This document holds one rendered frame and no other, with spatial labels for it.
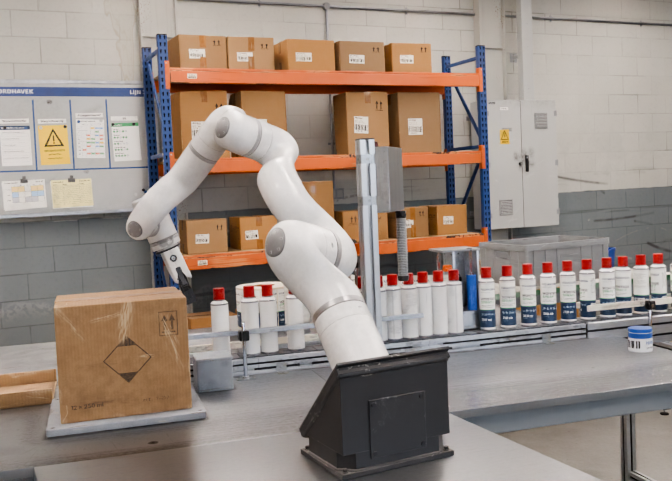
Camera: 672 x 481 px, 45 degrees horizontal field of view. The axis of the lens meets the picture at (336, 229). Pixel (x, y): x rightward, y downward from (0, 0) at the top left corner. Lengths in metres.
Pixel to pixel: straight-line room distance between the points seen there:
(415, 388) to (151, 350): 0.69
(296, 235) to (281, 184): 0.21
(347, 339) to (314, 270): 0.17
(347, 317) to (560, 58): 7.22
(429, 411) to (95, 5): 5.65
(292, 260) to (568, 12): 7.36
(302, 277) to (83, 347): 0.55
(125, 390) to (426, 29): 6.28
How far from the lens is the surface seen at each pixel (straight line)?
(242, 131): 2.00
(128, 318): 1.98
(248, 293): 2.42
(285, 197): 1.90
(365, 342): 1.66
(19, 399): 2.31
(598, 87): 9.03
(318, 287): 1.73
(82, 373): 1.99
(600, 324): 2.86
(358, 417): 1.54
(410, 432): 1.61
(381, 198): 2.35
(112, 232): 6.74
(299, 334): 2.46
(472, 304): 2.71
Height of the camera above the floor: 1.37
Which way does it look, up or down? 3 degrees down
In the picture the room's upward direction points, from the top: 3 degrees counter-clockwise
